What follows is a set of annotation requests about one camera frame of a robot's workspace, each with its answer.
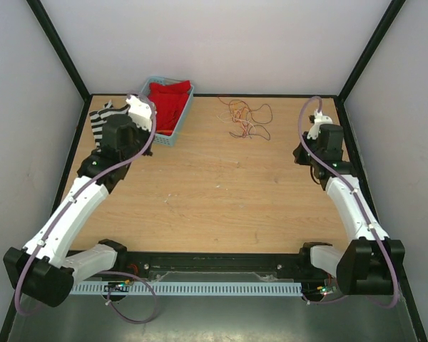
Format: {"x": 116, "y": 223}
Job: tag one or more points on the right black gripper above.
{"x": 299, "y": 158}

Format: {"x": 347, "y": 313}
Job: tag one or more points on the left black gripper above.
{"x": 146, "y": 134}

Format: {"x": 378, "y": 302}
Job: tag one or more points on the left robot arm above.
{"x": 42, "y": 268}

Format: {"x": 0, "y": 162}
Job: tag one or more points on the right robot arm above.
{"x": 370, "y": 264}

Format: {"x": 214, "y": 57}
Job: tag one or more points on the black white striped cloth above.
{"x": 98, "y": 119}

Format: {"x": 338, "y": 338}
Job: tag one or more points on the red cloth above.
{"x": 170, "y": 101}

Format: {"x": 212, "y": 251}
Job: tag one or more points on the right circuit board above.
{"x": 325, "y": 290}

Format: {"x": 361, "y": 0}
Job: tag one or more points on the circuit board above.
{"x": 325, "y": 290}
{"x": 117, "y": 286}

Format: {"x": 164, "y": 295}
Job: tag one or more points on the left circuit board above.
{"x": 117, "y": 286}

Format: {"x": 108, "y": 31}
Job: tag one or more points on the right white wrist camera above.
{"x": 317, "y": 119}

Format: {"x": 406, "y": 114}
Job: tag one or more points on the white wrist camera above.
{"x": 141, "y": 111}
{"x": 317, "y": 119}

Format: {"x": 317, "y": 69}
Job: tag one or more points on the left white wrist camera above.
{"x": 141, "y": 111}

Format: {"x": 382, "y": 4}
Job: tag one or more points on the grey slotted cable duct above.
{"x": 180, "y": 288}

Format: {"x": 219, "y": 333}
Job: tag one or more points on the black aluminium frame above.
{"x": 221, "y": 263}

